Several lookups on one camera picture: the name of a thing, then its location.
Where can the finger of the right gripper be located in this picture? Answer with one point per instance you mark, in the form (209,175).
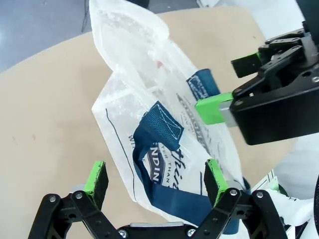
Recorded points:
(274,114)

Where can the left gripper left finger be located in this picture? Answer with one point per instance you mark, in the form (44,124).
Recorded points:
(96,184)

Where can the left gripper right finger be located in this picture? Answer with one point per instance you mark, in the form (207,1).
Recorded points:
(214,181)

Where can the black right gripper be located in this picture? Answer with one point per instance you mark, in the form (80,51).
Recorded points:
(312,22)

